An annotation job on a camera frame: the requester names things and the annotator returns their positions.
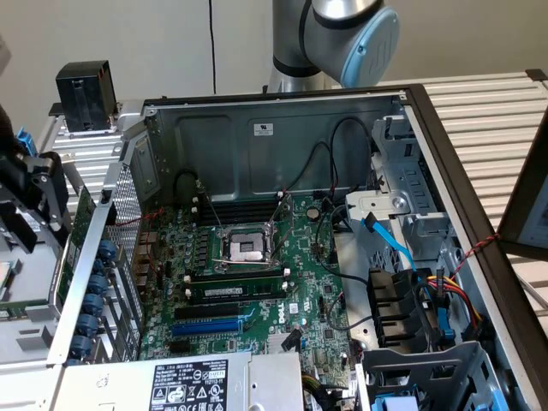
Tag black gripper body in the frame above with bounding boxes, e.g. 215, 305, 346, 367
0, 102, 33, 202

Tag green graphics card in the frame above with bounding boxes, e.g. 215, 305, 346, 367
55, 183, 98, 303

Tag green RAM stick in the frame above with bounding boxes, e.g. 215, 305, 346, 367
0, 299, 51, 320
188, 281, 289, 305

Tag black plastic box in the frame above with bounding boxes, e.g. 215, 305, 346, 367
55, 61, 119, 134

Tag thin metal locking lever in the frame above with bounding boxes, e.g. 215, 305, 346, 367
194, 179, 226, 230

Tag silver power supply unit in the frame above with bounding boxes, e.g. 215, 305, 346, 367
51, 351, 305, 411

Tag black RAM slot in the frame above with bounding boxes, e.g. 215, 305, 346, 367
183, 268, 290, 286
192, 211, 282, 224
192, 199, 283, 213

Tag open metal PC case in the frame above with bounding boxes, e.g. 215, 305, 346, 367
45, 83, 548, 411

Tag long black expansion slot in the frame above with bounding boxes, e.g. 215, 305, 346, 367
173, 302, 241, 322

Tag CPU socket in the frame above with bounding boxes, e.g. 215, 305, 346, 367
216, 224, 279, 273

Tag blue expansion slot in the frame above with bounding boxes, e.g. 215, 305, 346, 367
170, 319, 246, 338

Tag metal socket cover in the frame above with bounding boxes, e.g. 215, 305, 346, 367
267, 194, 296, 235

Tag green Dell motherboard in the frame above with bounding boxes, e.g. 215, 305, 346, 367
136, 192, 365, 390

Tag small silver chipset heatsink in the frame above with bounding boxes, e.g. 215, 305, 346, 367
267, 333, 301, 354

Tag black plastic fan shroud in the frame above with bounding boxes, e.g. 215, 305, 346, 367
366, 267, 433, 350

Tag silver metal disk bay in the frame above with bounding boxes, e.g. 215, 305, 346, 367
370, 115, 457, 262

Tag grey metal drive cage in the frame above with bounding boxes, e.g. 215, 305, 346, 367
357, 340, 504, 411

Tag black framed panel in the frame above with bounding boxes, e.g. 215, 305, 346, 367
498, 109, 548, 260

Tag blue plastic disk bracket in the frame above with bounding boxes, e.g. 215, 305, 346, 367
15, 125, 40, 170

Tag red black twisted wire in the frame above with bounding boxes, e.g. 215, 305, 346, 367
452, 233, 501, 276
114, 207, 166, 228

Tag thin black hanging cable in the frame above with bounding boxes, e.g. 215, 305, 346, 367
208, 0, 217, 94

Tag black wire plug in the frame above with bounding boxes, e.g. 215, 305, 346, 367
280, 328, 304, 351

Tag yellow black supply wires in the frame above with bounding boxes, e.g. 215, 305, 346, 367
301, 372, 343, 397

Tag blue SATA wire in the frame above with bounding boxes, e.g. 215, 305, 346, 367
361, 216, 419, 273

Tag coloured power wire bundle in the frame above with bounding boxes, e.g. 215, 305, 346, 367
421, 273, 483, 333

